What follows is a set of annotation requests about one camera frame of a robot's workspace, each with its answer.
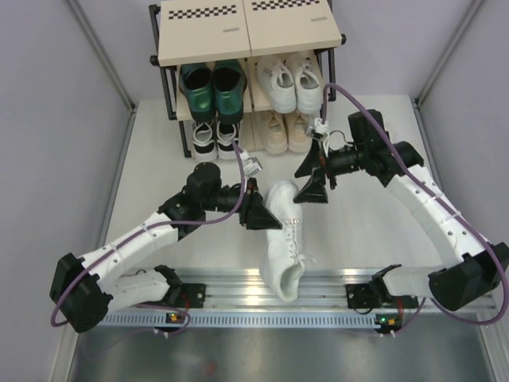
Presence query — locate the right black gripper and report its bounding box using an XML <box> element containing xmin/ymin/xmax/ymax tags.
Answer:
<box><xmin>293</xmin><ymin>139</ymin><xmax>367</xmax><ymax>205</ymax></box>

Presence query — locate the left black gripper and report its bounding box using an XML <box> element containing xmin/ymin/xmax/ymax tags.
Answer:
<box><xmin>202</xmin><ymin>177</ymin><xmax>282</xmax><ymax>231</ymax></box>

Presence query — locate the beige lace sneaker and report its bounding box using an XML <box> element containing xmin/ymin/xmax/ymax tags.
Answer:
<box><xmin>284</xmin><ymin>111</ymin><xmax>312</xmax><ymax>154</ymax></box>
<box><xmin>258</xmin><ymin>111</ymin><xmax>288</xmax><ymax>155</ymax></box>

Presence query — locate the black white sneaker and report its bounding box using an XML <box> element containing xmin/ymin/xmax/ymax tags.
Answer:
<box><xmin>192</xmin><ymin>122</ymin><xmax>218</xmax><ymax>162</ymax></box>
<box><xmin>216</xmin><ymin>122</ymin><xmax>240</xmax><ymax>160</ymax></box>

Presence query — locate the green pointed shoe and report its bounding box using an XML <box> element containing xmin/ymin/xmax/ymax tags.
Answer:
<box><xmin>179</xmin><ymin>63</ymin><xmax>216</xmax><ymax>123</ymax></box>
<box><xmin>212</xmin><ymin>59</ymin><xmax>247</xmax><ymax>124</ymax></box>

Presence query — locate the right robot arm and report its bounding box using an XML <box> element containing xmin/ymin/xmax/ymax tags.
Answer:
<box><xmin>293</xmin><ymin>109</ymin><xmax>508</xmax><ymax>311</ymax></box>

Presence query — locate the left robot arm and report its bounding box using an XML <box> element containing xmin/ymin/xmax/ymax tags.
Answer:
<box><xmin>49</xmin><ymin>162</ymin><xmax>282</xmax><ymax>333</ymax></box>

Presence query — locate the beige three-tier shoe shelf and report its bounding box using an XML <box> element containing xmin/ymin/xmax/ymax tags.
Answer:
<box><xmin>149</xmin><ymin>1</ymin><xmax>346</xmax><ymax>158</ymax></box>

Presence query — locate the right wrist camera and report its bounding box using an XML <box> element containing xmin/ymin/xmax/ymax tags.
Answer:
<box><xmin>305</xmin><ymin>117</ymin><xmax>330</xmax><ymax>156</ymax></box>

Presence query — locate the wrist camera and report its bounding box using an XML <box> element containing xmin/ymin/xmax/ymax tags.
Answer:
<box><xmin>305</xmin><ymin>117</ymin><xmax>330</xmax><ymax>156</ymax></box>
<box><xmin>240</xmin><ymin>150</ymin><xmax>262</xmax><ymax>178</ymax></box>

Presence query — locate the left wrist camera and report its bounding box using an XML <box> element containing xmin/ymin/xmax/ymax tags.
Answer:
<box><xmin>240</xmin><ymin>150</ymin><xmax>262</xmax><ymax>178</ymax></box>

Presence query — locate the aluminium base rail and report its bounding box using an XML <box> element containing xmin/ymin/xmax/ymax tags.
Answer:
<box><xmin>174</xmin><ymin>267</ymin><xmax>498</xmax><ymax>315</ymax></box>

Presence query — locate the slotted cable duct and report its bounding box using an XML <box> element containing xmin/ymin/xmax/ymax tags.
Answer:
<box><xmin>99</xmin><ymin>309</ymin><xmax>401</xmax><ymax>329</ymax></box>

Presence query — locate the right aluminium corner post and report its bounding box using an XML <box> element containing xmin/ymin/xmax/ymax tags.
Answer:
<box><xmin>414</xmin><ymin>0</ymin><xmax>486</xmax><ymax>110</ymax></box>

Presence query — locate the aluminium corner post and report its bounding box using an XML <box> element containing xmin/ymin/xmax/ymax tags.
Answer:
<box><xmin>414</xmin><ymin>0</ymin><xmax>486</xmax><ymax>110</ymax></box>
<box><xmin>63</xmin><ymin>0</ymin><xmax>135</xmax><ymax>113</ymax></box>

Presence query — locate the left aluminium corner post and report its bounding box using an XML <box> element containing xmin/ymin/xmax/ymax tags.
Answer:
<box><xmin>63</xmin><ymin>0</ymin><xmax>135</xmax><ymax>113</ymax></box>

